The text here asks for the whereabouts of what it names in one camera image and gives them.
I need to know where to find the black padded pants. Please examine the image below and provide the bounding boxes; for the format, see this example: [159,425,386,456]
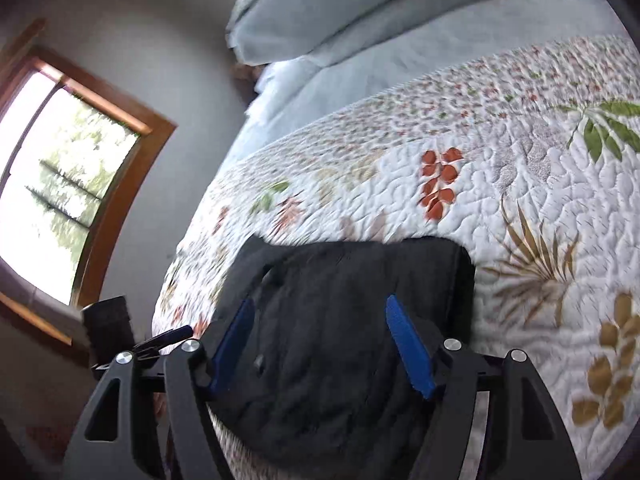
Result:
[208,236,475,479]

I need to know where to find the wooden framed window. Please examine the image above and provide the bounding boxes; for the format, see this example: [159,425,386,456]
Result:
[1,46,176,342]

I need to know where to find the white floral quilt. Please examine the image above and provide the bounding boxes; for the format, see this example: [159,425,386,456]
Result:
[152,35,639,479]

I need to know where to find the light blue folded duvet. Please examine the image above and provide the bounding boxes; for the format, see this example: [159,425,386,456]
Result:
[227,0,485,66]

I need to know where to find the light blue bed sheet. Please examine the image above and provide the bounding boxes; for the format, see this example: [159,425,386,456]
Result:
[226,0,625,162]

